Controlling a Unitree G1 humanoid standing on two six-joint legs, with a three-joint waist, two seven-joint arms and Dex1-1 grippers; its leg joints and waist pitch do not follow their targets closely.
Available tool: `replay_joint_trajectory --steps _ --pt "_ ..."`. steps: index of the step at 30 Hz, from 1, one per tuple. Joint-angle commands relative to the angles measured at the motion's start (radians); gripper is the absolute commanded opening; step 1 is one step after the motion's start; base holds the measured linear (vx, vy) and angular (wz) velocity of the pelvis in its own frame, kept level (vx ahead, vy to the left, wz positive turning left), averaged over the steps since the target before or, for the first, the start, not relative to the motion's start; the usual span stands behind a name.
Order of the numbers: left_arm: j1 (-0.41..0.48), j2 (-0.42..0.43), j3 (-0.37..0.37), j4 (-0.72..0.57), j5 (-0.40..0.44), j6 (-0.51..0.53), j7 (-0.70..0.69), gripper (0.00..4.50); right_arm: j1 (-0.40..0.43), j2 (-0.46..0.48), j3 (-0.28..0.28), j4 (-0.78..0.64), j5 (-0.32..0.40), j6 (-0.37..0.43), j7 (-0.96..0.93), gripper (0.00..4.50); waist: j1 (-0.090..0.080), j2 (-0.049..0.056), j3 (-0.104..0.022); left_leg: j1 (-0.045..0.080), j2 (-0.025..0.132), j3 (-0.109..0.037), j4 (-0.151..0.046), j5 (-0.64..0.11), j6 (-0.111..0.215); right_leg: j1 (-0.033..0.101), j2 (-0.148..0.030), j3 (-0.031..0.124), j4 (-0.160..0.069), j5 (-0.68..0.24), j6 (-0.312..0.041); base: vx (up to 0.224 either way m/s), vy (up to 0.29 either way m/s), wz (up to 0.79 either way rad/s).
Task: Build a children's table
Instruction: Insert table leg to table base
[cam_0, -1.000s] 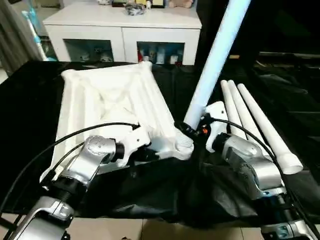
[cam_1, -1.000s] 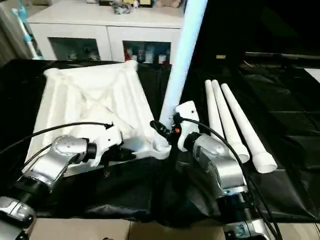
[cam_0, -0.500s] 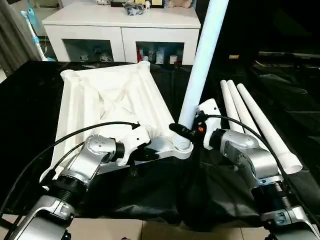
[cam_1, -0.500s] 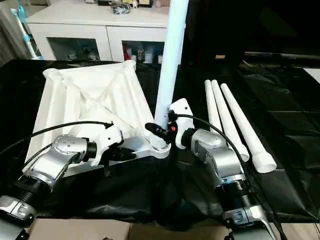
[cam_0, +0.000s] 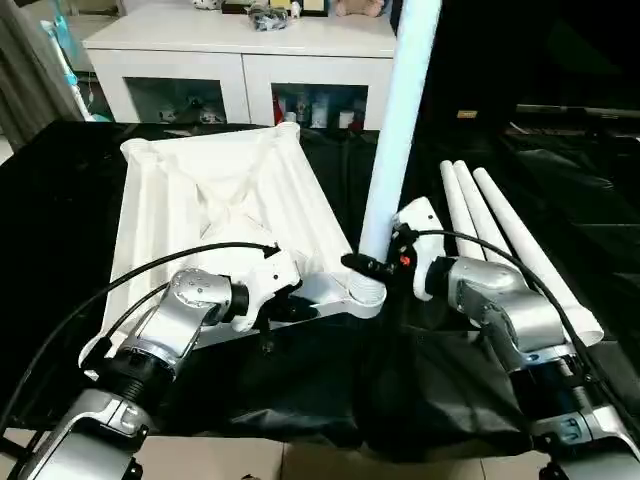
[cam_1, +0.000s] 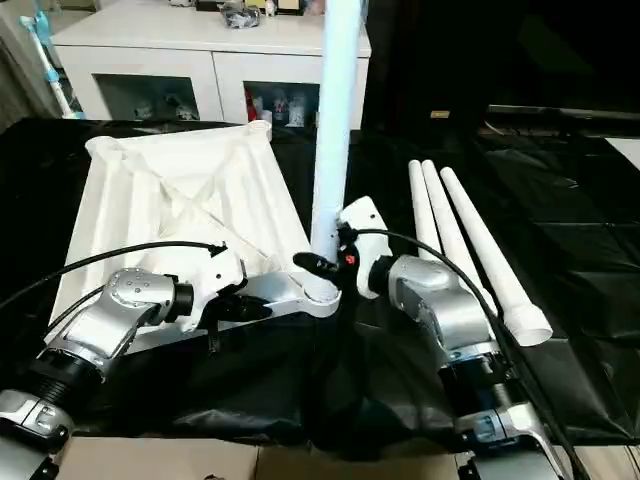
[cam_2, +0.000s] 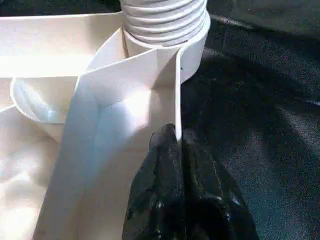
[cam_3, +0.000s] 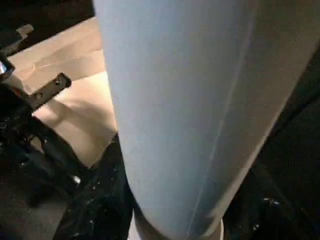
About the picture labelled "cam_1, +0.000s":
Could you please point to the white plastic table top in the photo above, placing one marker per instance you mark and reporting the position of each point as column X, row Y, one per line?
column 190, row 190

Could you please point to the white plastic table leg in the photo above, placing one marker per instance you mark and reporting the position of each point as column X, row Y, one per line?
column 335, row 120
column 448, row 225
column 490, row 260
column 420, row 200

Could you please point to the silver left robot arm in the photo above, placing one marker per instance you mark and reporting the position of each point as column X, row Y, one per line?
column 110, row 320

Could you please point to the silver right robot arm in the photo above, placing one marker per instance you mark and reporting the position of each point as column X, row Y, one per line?
column 460, row 320

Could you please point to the small tan tag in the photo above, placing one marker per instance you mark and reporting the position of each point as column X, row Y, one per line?
column 440, row 114

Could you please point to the black plastic mat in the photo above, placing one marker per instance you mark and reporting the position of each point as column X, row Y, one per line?
column 560, row 220

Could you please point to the white cabinet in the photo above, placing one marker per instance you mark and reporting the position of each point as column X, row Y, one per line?
column 200, row 50

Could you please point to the small grey object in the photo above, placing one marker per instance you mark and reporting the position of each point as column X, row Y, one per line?
column 238, row 14

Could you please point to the white flat board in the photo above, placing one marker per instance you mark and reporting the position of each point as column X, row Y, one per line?
column 625, row 150

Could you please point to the grey curtain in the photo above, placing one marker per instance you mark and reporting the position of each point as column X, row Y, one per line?
column 15, row 60

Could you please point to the black metal rail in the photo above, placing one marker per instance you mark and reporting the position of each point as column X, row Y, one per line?
column 560, row 112

